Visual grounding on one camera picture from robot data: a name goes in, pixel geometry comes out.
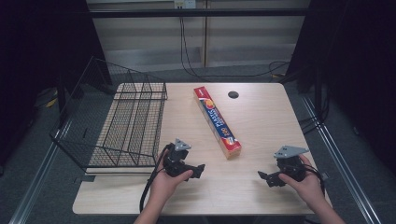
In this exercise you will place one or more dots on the black curtain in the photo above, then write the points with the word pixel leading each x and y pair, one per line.
pixel 358 62
pixel 34 56

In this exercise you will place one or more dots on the white wall power outlet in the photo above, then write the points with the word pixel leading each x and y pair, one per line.
pixel 185 3

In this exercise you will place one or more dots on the black round table grommet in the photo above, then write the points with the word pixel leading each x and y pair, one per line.
pixel 233 94

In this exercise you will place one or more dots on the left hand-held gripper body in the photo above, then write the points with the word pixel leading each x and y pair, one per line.
pixel 175 161

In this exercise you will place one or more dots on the long blue red wrap box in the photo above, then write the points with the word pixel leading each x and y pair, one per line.
pixel 218 123

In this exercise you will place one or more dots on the person's right hand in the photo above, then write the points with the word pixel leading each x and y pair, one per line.
pixel 306 186

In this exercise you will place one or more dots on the aluminium floor rail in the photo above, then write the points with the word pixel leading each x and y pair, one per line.
pixel 339 155
pixel 34 183

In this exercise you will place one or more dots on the black horizontal frame bar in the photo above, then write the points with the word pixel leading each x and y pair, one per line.
pixel 199 12

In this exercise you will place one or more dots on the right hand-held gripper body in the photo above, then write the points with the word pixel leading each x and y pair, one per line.
pixel 289 165

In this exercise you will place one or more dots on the person's left hand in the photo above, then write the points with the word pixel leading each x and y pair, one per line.
pixel 165 185

